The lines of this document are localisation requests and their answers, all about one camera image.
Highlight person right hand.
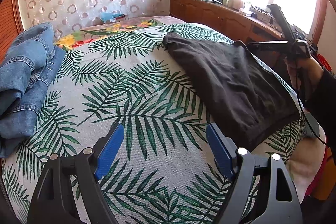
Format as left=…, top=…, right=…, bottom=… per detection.
left=285, top=57, right=323, bottom=102

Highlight floral blanket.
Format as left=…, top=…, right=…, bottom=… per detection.
left=54, top=16, right=185, bottom=51

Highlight black shorts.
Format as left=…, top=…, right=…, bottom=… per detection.
left=163, top=32, right=300, bottom=151

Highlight box with blue bag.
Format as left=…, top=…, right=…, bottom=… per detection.
left=100, top=12, right=125, bottom=24

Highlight wooden louvered wardrobe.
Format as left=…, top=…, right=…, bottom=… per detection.
left=0, top=0, right=23, bottom=61

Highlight palm leaf bed sheet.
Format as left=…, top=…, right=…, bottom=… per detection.
left=1, top=23, right=306, bottom=223

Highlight blue denim jeans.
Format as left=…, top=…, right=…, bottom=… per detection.
left=1, top=22, right=65, bottom=158

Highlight wooden sideboard cabinet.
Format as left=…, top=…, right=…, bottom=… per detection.
left=170, top=0, right=287, bottom=67

